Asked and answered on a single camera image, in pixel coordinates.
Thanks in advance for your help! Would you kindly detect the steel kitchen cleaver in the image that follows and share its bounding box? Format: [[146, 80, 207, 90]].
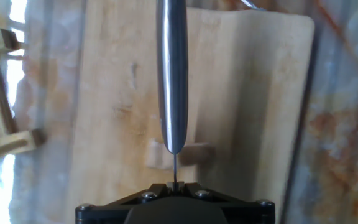
[[155, 0, 189, 191]]

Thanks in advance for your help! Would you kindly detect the peeled lotus root piece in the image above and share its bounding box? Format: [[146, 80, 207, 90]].
[[145, 139, 216, 171]]

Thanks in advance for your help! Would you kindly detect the wooden peg rack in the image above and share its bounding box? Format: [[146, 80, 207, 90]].
[[0, 27, 48, 163]]

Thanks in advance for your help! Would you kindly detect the orange marble pattern mat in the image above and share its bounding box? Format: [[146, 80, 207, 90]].
[[0, 0, 358, 224]]

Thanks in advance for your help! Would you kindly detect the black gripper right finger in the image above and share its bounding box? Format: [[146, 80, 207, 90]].
[[176, 182, 275, 218]]

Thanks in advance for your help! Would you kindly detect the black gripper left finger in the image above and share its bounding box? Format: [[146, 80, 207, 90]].
[[75, 182, 174, 218]]

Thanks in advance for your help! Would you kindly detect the wooden cutting board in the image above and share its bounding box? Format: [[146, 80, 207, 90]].
[[64, 0, 316, 224]]

